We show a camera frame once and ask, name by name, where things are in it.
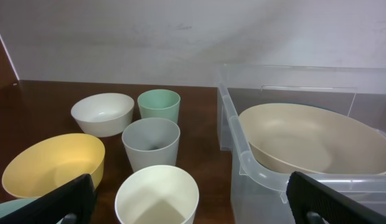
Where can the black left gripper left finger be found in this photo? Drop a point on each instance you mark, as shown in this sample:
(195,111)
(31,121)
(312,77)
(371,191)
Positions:
(73,202)

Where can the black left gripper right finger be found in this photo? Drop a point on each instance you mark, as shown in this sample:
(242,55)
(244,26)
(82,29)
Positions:
(312,202)

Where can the beige large bowl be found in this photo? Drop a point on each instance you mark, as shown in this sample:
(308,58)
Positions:
(286,137)

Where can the dark blue large bowl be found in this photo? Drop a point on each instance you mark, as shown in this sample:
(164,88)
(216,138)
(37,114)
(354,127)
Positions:
(321,107)

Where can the yellow small bowl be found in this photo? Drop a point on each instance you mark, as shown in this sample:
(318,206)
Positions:
(53,162)

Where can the clear plastic storage bin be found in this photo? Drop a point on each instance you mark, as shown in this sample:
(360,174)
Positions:
(258,194)

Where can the mint green small bowl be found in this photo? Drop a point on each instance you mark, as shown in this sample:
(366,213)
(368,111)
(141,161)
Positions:
(9,207)

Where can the cream white cup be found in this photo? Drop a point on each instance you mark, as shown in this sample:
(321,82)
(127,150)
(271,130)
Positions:
(158,194)

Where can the white small bowl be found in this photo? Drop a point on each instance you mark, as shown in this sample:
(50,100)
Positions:
(103,115)

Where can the grey cup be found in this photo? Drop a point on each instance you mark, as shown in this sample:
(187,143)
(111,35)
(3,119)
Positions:
(151,142)

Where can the mint green cup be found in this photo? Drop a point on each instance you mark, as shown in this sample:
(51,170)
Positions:
(159,103)

